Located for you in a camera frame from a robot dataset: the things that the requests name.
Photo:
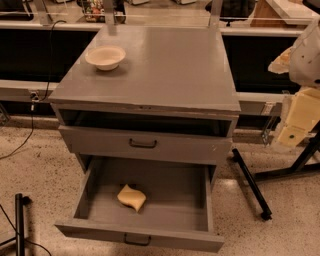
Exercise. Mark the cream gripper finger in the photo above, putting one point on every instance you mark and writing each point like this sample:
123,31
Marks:
302,117

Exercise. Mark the yellow sponge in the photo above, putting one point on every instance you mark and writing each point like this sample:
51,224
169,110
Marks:
131,197

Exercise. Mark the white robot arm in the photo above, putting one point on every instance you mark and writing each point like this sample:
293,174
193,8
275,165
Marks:
302,62

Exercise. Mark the grey drawer cabinet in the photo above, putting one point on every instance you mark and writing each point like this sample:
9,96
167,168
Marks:
172,80

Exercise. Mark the open grey bottom drawer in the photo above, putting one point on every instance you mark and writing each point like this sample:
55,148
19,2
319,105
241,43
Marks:
177,212

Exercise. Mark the closed grey upper drawer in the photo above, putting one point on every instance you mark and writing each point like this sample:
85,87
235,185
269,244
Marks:
171,147

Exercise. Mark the black stand leg right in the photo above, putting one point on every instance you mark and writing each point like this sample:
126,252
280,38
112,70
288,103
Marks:
298,168

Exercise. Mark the black stand leg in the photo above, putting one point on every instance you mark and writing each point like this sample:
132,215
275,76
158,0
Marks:
17,234
298,168

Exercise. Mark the black stand leg left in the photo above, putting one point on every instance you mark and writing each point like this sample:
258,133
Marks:
17,234

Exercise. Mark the black drawer handle upper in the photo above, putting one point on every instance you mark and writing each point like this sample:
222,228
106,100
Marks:
137,144

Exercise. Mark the black drawer handle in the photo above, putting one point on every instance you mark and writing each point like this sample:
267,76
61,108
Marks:
137,240
137,144

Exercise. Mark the black drawer handle lower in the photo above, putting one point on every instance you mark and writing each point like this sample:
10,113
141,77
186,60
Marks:
137,240

